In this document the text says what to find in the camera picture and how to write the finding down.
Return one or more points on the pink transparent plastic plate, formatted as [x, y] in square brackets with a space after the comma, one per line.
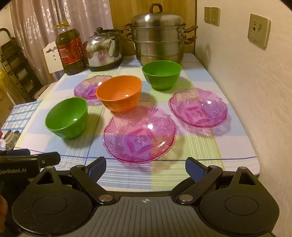
[86, 87]
[141, 136]
[198, 109]

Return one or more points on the white wooden chair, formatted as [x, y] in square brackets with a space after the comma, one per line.
[51, 61]

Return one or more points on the sheer curtain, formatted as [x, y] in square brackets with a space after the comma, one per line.
[38, 18]

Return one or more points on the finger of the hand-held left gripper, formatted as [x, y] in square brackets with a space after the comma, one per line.
[16, 152]
[49, 159]

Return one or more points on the large beige wall socket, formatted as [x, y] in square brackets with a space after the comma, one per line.
[259, 30]

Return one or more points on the stainless steel steamer pot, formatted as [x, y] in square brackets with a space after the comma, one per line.
[157, 38]

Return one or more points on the small round metal object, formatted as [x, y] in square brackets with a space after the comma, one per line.
[10, 137]

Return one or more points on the pastel checked tablecloth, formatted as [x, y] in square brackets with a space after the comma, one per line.
[205, 148]

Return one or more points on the blue checkered mattress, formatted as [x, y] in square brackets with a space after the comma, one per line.
[20, 114]

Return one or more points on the wooden panel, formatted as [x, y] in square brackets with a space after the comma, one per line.
[182, 11]

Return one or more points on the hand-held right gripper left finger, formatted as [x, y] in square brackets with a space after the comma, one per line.
[98, 169]

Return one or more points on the orange plastic bowl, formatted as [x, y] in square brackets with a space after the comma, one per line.
[118, 91]

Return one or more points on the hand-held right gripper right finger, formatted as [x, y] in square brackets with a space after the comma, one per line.
[194, 169]

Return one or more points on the person's left hand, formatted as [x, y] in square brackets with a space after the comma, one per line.
[2, 209]

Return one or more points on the small beige wall socket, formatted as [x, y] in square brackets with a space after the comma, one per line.
[215, 16]
[207, 14]

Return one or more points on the stainless steel kettle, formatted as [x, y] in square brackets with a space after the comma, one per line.
[102, 52]

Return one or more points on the green plastic bowl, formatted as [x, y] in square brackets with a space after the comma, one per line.
[66, 118]
[162, 75]

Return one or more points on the cooking oil bottle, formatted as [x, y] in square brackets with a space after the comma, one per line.
[70, 52]

